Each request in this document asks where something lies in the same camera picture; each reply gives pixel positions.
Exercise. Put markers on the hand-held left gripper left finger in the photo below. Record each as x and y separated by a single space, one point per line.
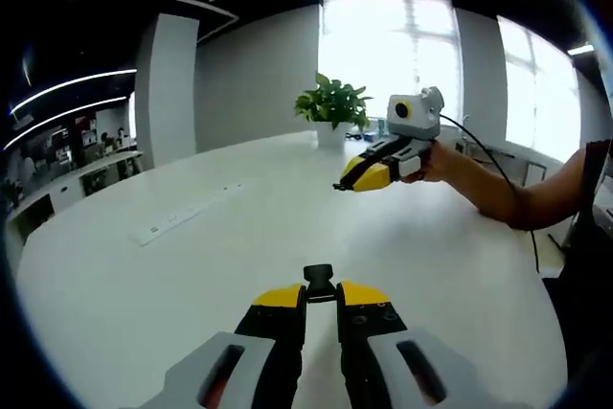
268 332

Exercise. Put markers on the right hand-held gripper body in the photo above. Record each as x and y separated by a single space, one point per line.
416 117

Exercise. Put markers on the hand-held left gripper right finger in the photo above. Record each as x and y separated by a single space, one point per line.
369 327

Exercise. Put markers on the black buckle socket part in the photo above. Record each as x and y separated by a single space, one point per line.
318 272

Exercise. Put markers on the person's right hand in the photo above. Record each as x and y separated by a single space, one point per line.
443 165

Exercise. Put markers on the teal container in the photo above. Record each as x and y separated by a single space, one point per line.
381 127

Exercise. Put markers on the green potted plant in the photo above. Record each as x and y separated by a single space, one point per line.
333 102

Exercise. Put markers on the large bright window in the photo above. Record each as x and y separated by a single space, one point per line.
383 54
541 93

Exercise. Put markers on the long white socket panel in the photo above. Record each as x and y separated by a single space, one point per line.
187 212

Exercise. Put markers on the person's dark clothing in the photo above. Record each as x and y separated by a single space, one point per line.
598 188

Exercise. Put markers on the white office desk row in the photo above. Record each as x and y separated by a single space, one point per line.
72 184

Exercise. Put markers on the red wall banner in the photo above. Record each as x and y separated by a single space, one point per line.
86 129

